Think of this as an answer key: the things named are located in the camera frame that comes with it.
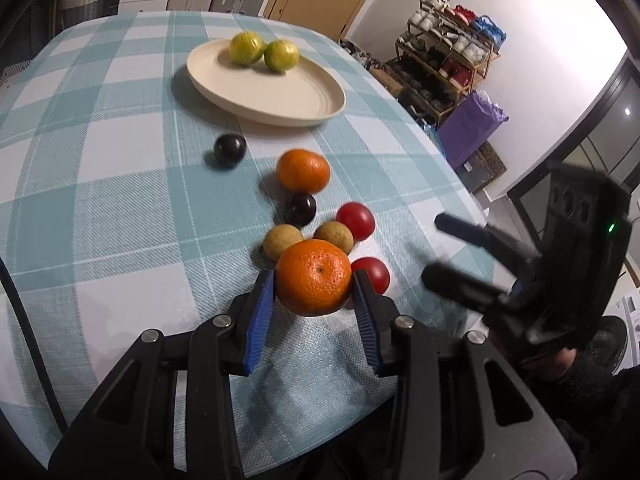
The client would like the cream round plate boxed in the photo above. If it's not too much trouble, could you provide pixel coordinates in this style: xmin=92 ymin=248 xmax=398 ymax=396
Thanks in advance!
xmin=186 ymin=38 xmax=347 ymax=127

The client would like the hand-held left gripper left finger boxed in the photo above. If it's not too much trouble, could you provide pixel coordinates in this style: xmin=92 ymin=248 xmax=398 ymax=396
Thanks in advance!
xmin=48 ymin=269 xmax=277 ymax=480

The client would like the person's right hand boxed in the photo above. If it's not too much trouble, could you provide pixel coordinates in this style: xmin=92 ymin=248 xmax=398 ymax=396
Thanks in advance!
xmin=520 ymin=347 xmax=583 ymax=379

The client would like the blue plastic bag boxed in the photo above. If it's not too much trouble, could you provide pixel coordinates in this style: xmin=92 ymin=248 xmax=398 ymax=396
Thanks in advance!
xmin=420 ymin=120 xmax=446 ymax=153

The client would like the dark purple plum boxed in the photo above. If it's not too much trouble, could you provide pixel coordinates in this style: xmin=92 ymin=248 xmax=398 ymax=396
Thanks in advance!
xmin=284 ymin=193 xmax=318 ymax=226
xmin=214 ymin=133 xmax=248 ymax=166

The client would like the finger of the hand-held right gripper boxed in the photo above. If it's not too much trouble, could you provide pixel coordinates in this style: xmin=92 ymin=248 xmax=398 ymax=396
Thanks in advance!
xmin=435 ymin=213 xmax=542 ymax=284
xmin=421 ymin=261 xmax=512 ymax=314

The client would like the red cherry tomato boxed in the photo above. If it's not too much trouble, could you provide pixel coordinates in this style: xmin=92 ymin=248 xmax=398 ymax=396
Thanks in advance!
xmin=350 ymin=256 xmax=391 ymax=296
xmin=336 ymin=202 xmax=376 ymax=241

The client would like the black cable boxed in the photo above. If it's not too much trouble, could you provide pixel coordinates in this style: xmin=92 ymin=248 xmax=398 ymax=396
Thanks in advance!
xmin=0 ymin=255 xmax=68 ymax=433

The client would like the wooden shoe rack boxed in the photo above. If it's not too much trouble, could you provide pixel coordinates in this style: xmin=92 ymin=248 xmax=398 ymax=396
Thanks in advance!
xmin=387 ymin=0 xmax=507 ymax=128

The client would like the woven floor mat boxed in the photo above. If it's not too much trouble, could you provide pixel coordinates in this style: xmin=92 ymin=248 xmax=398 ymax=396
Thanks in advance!
xmin=460 ymin=141 xmax=508 ymax=193

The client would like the orange mandarin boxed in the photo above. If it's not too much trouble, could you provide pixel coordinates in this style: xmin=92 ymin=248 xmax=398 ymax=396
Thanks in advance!
xmin=275 ymin=239 xmax=353 ymax=317
xmin=276 ymin=149 xmax=331 ymax=194

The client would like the brown kiwi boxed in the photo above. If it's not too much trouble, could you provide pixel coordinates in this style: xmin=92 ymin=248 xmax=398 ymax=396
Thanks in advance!
xmin=263 ymin=224 xmax=305 ymax=262
xmin=313 ymin=220 xmax=355 ymax=255

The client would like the person's right forearm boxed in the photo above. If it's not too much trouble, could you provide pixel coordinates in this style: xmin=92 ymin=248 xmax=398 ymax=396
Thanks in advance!
xmin=520 ymin=365 xmax=640 ymax=480

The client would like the green citrus fruit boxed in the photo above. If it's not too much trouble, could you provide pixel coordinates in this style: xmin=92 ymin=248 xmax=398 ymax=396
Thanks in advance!
xmin=263 ymin=39 xmax=301 ymax=73
xmin=229 ymin=31 xmax=266 ymax=66

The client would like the pile of shoes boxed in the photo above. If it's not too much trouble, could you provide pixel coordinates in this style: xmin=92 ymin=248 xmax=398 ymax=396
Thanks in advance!
xmin=340 ymin=39 xmax=386 ymax=71

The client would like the purple bag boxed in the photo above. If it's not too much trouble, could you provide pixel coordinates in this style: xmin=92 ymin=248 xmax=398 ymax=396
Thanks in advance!
xmin=437 ymin=90 xmax=510 ymax=171

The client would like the dark round object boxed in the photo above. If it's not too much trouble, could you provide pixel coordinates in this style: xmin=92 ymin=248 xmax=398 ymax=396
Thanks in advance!
xmin=597 ymin=315 xmax=629 ymax=373

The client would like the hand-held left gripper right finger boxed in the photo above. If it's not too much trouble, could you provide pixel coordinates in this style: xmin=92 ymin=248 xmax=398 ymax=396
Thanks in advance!
xmin=351 ymin=269 xmax=578 ymax=480

